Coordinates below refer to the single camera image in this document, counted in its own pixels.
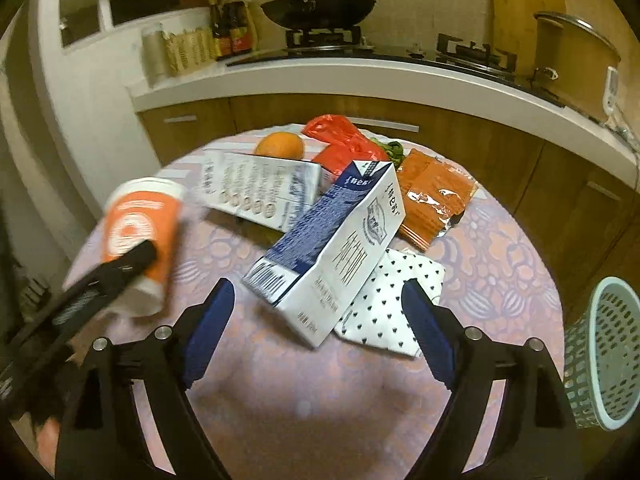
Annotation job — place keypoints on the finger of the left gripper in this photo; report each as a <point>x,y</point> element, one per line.
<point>33,353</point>

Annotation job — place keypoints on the black wok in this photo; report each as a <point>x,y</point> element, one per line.
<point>317,14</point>

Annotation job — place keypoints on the white paper towel roll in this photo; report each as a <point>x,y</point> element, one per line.
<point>154,54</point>

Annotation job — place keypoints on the dark sauce bottles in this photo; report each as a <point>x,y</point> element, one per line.
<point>233,29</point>

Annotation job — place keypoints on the blue white milk carton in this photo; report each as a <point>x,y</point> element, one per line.
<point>312,274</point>

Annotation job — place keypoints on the light blue trash basket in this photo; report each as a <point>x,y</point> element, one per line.
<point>601,358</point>

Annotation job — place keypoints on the green vegetable stalk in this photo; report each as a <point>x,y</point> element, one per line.
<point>393,149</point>

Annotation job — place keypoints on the large steel stockpot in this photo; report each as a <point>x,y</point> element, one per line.
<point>571,60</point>

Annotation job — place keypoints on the floral pink tablecloth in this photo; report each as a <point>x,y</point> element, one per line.
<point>274,409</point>

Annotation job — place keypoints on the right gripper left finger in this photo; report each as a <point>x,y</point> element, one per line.
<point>101,434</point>

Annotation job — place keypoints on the white plug-in timer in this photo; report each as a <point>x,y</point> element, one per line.
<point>610,91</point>

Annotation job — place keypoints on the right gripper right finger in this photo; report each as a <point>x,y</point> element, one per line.
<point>536,434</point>

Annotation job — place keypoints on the red plastic bag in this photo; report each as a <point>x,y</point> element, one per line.
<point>344,143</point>

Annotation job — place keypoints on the white dotted paper napkin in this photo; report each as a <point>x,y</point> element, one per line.
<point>375,318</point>

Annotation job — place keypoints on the orange paper cup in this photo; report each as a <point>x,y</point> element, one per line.
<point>140,230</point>

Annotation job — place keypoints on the wooden cutting board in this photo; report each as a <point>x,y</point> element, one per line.
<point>514,29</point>

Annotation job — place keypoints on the orange foil snack packet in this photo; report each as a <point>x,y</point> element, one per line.
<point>435,195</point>

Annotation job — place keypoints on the black gas stove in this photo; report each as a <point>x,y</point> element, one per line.
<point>450,53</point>

